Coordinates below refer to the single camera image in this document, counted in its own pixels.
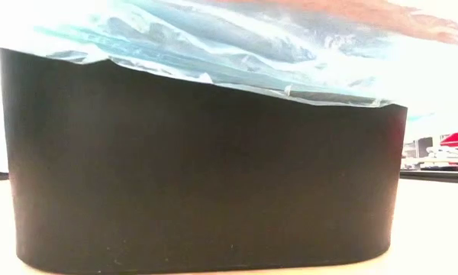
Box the black trash bin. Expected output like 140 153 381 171
0 47 408 275

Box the blue trash bag liner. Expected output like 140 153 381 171
32 0 458 108

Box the wooden workbench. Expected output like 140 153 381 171
400 158 458 171

